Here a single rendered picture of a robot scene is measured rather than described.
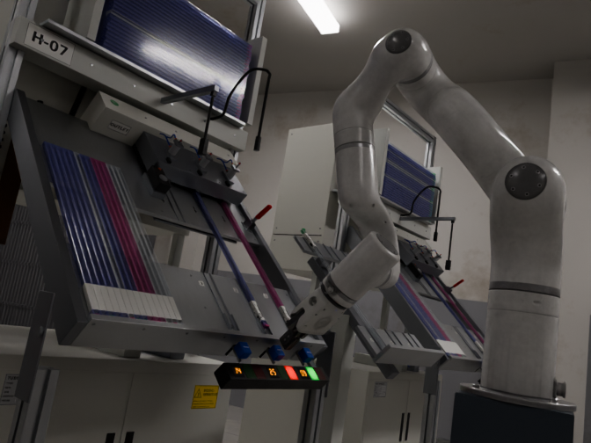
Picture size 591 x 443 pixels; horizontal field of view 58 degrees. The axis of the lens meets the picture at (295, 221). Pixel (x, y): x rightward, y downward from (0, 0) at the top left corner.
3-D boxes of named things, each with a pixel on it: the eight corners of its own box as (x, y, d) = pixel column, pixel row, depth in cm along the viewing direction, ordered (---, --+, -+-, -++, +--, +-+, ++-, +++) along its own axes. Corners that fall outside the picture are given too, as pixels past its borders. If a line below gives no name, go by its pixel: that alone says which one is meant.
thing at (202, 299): (312, 351, 139) (320, 344, 138) (76, 330, 90) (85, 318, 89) (280, 295, 150) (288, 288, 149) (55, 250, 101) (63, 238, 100)
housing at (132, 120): (214, 196, 179) (239, 165, 174) (77, 147, 142) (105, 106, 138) (205, 181, 184) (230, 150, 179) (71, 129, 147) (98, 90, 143)
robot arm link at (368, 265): (346, 273, 121) (324, 268, 114) (387, 233, 117) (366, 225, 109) (367, 302, 116) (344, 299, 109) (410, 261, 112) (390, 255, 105)
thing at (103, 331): (308, 361, 139) (326, 344, 137) (69, 346, 90) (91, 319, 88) (305, 357, 140) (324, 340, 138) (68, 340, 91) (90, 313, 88)
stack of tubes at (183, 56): (240, 120, 178) (253, 47, 182) (101, 47, 139) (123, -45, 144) (215, 125, 186) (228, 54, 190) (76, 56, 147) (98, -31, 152)
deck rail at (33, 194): (69, 345, 90) (88, 323, 88) (58, 344, 89) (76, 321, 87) (12, 111, 132) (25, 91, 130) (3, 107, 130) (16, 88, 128)
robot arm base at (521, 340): (574, 406, 98) (580, 306, 101) (578, 416, 81) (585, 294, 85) (467, 386, 107) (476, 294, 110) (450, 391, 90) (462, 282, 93)
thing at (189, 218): (250, 256, 162) (260, 244, 160) (34, 197, 112) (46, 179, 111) (211, 185, 181) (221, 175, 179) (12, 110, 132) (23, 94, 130)
